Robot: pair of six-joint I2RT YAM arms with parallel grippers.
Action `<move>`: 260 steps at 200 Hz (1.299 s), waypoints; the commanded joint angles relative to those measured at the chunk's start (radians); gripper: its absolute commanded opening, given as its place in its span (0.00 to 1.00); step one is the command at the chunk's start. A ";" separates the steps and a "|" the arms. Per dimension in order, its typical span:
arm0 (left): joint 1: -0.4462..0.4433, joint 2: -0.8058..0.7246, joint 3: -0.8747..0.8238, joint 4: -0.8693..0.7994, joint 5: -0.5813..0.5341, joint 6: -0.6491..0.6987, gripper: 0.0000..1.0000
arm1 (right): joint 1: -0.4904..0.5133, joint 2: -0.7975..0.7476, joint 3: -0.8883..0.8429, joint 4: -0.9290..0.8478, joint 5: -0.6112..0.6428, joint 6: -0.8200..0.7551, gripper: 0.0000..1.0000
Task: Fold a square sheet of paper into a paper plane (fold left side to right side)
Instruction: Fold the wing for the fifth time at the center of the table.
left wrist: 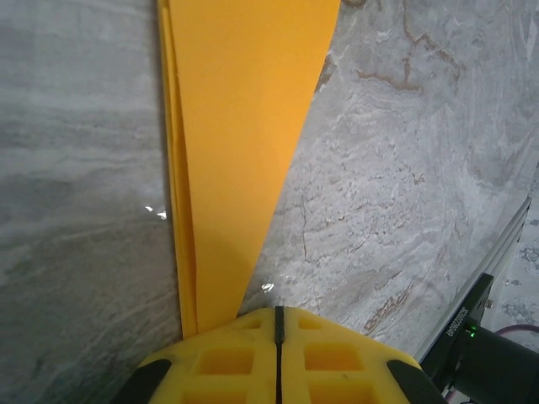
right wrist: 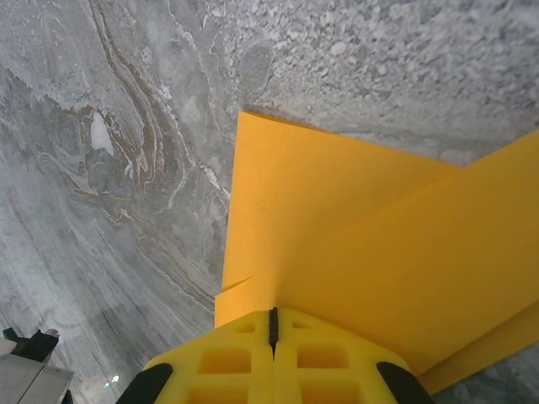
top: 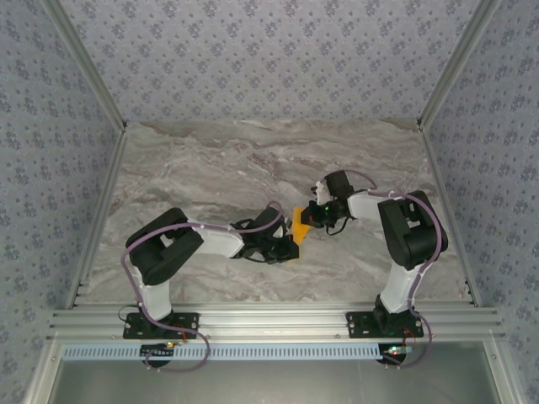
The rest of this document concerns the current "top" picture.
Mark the grey metal tray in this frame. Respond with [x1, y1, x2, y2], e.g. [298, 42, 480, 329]
[50, 343, 502, 404]

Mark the pale slotted cable duct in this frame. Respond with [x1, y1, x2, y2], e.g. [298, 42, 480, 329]
[62, 343, 387, 362]

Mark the aluminium table side rail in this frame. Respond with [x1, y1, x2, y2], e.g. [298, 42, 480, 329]
[416, 125, 483, 308]
[62, 125, 130, 311]

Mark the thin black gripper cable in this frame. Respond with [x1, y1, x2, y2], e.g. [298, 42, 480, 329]
[324, 215, 354, 237]

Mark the aluminium frame cross beam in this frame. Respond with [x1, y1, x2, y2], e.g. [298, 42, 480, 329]
[45, 300, 506, 343]

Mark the aluminium tray side rail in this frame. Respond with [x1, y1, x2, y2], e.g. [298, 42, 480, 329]
[25, 336, 64, 404]
[483, 336, 523, 404]

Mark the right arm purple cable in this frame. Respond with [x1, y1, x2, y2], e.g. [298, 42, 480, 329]
[344, 169, 450, 371]

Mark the small controller circuit board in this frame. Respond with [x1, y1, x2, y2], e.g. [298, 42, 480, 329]
[381, 344, 412, 359]
[141, 342, 176, 359]

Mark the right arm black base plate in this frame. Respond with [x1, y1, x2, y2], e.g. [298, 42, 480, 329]
[345, 311, 424, 340]

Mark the aluminium frame corner post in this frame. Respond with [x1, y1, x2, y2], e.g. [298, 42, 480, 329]
[415, 0, 504, 132]
[40, 0, 130, 134]

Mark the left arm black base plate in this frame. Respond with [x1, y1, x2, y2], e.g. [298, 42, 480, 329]
[122, 311, 201, 340]

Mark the yellow paper sheet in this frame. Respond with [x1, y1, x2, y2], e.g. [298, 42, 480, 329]
[291, 205, 313, 258]

